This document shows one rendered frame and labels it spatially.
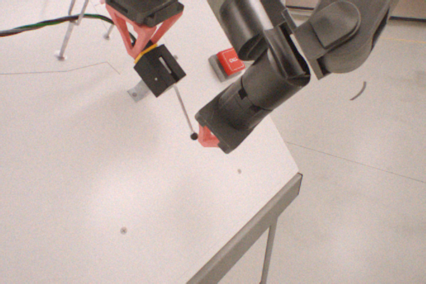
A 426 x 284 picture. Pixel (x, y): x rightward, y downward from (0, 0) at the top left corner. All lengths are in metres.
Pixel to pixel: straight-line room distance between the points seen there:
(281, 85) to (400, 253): 1.62
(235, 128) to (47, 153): 0.25
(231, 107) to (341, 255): 1.43
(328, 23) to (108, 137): 0.32
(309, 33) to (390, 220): 1.77
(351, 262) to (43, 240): 1.49
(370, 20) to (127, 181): 0.36
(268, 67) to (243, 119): 0.08
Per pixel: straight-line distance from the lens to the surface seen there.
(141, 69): 0.45
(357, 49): 0.30
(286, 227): 1.75
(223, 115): 0.37
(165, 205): 0.47
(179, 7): 0.42
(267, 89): 0.32
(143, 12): 0.36
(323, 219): 1.85
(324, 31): 0.29
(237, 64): 0.61
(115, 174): 0.45
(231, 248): 0.53
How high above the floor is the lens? 1.29
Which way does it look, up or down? 33 degrees down
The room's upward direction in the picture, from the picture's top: straight up
